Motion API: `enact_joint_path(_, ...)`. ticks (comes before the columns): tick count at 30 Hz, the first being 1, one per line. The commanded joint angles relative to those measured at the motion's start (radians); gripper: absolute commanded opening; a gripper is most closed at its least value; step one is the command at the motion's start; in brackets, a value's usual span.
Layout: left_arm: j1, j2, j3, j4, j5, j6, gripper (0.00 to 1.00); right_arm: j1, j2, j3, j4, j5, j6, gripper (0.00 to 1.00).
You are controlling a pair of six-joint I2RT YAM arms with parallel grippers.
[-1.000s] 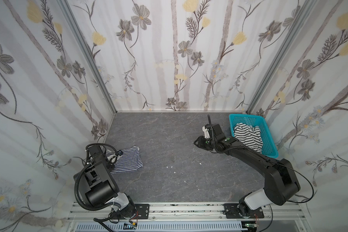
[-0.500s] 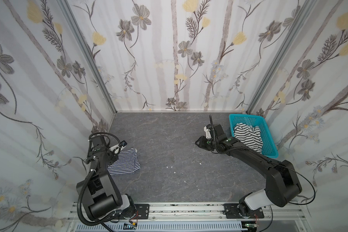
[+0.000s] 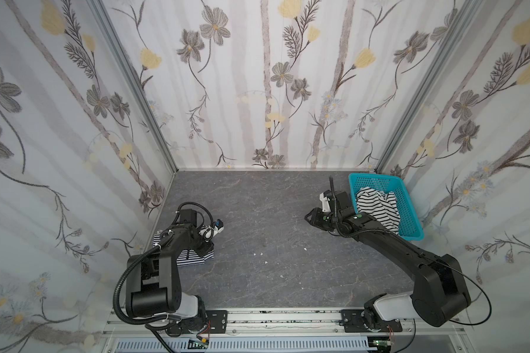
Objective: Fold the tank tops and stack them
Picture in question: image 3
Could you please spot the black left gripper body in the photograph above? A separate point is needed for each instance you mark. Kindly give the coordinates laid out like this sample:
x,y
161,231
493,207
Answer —
x,y
201,246

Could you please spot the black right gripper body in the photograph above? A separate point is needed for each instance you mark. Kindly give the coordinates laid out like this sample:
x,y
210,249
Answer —
x,y
320,216

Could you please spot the blue white striped tank top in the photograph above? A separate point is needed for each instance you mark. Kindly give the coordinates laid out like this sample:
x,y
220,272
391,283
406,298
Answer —
x,y
186,257

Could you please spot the black white striped tank top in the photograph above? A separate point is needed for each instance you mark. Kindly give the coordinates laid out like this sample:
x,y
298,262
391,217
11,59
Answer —
x,y
380,205

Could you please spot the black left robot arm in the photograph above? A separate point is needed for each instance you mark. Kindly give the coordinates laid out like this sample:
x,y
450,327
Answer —
x,y
149,292

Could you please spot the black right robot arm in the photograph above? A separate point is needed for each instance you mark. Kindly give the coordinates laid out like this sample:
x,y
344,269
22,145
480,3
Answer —
x,y
440,289

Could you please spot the teal plastic basket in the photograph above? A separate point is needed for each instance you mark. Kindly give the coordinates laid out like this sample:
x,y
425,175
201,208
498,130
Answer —
x,y
408,225

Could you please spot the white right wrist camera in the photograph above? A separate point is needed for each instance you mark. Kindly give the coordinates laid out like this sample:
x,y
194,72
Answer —
x,y
326,208

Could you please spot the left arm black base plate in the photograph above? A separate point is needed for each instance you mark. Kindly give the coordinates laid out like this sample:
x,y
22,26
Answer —
x,y
211,322

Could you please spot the aluminium mounting rail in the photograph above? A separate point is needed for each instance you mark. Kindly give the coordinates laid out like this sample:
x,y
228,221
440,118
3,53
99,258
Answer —
x,y
313,321

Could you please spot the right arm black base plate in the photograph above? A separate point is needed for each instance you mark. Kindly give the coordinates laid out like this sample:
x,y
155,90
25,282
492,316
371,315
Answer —
x,y
357,320

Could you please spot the white slotted cable duct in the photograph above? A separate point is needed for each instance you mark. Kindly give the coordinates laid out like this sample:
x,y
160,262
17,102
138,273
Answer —
x,y
273,344

